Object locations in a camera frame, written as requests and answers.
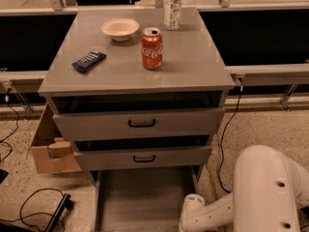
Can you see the grey bottom drawer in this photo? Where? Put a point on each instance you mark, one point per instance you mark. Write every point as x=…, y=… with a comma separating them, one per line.
x=141, y=200

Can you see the grey drawer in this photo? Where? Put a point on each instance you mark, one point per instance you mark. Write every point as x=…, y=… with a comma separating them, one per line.
x=141, y=200
x=127, y=116
x=142, y=152

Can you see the clear plastic water bottle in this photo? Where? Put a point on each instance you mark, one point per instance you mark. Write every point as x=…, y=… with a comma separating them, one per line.
x=172, y=14

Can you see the black stand leg left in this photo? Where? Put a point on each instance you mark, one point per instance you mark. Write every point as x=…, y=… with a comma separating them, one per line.
x=65, y=204

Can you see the white paper bowl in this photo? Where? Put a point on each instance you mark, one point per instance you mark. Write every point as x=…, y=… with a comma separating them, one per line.
x=120, y=29

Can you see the grey middle drawer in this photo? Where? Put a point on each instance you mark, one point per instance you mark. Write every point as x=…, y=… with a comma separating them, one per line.
x=142, y=152

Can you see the red cola can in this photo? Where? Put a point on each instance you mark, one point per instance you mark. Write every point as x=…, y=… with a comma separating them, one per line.
x=151, y=48

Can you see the brown cardboard box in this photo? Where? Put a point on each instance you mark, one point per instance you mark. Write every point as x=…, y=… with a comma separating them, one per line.
x=51, y=152

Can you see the dark blue snack packet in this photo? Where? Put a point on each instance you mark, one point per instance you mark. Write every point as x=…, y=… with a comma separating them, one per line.
x=88, y=61

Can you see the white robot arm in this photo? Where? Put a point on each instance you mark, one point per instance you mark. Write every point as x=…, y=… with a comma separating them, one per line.
x=268, y=190

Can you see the grey drawer cabinet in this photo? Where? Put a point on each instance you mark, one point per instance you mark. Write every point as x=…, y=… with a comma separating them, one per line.
x=191, y=62

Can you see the grey top drawer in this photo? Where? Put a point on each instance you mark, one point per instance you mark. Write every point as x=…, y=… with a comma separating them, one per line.
x=127, y=116

